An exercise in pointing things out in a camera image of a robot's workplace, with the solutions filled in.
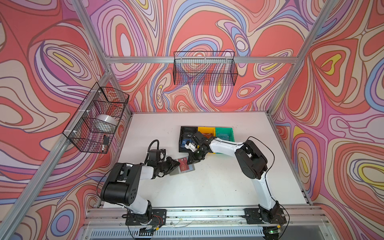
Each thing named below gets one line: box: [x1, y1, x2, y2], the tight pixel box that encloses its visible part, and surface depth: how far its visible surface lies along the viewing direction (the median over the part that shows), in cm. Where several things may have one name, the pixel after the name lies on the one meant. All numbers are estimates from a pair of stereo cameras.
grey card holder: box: [169, 156, 195, 176], surface depth 92 cm
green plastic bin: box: [215, 127, 235, 142], surface depth 104 cm
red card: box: [178, 157, 189, 172], surface depth 93 cm
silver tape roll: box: [92, 114, 118, 133], surface depth 74 cm
